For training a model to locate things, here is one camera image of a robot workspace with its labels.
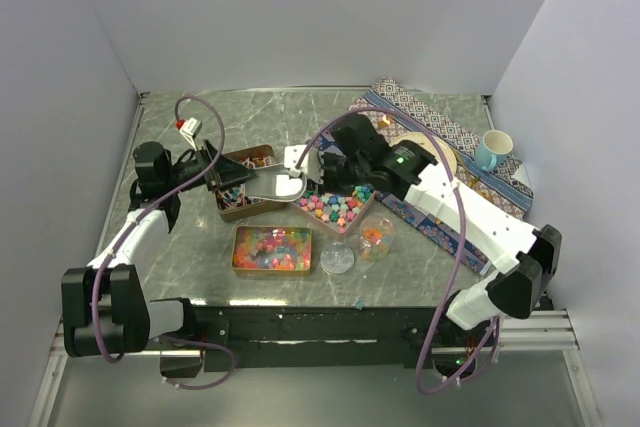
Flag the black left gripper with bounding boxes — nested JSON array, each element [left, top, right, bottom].
[[165, 139, 256, 193]]

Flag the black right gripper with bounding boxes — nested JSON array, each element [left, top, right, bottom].
[[307, 151, 369, 198]]

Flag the metal candy scoop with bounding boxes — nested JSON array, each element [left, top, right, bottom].
[[245, 164, 307, 203]]

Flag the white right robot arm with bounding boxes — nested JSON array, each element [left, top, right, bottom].
[[322, 109, 562, 346]]

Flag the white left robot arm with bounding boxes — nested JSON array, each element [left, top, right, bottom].
[[61, 141, 256, 362]]

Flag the pink tin with star candies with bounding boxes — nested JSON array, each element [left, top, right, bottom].
[[290, 185, 375, 241]]

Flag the gold fork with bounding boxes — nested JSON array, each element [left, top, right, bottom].
[[377, 112, 396, 130]]

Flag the patterned placemat cloth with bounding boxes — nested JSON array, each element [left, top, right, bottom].
[[315, 78, 534, 275]]

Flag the cream yellow plate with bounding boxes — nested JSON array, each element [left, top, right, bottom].
[[390, 132, 458, 174]]

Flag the clear plastic candy jar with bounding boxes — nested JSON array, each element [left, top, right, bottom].
[[358, 215, 396, 261]]

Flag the gold tin with lollipops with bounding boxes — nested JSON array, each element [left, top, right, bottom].
[[215, 144, 286, 223]]

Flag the clear jar lid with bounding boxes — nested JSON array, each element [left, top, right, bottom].
[[320, 242, 355, 275]]

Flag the gold tin with gummy stars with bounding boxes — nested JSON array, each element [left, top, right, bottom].
[[231, 226, 312, 277]]

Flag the light blue mug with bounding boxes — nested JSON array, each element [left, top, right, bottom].
[[474, 130, 514, 172]]

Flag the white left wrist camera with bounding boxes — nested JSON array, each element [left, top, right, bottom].
[[176, 117, 202, 149]]

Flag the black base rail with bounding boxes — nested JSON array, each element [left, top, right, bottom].
[[139, 296, 556, 383]]

